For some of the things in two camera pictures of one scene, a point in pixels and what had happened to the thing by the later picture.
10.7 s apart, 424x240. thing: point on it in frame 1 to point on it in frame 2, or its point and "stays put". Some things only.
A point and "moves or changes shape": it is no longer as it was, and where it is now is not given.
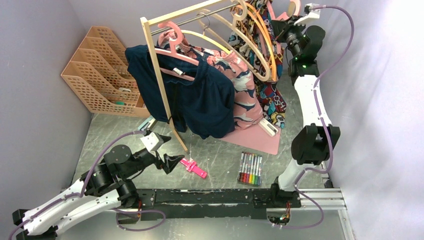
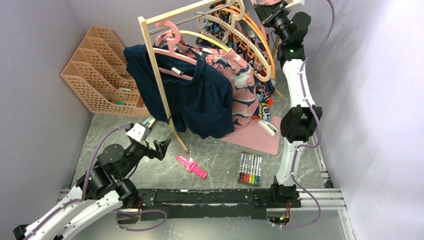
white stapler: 268,127 stays put
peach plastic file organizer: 98,75 stays put
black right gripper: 281,28 to 267,14
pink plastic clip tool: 191,166 stays put
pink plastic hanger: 284,16 moves or changes shape
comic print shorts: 254,31 moves or changes shape
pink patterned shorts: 248,112 stays put
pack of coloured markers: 250,168 stays put
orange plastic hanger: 254,9 to 248,16
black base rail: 157,204 stays put
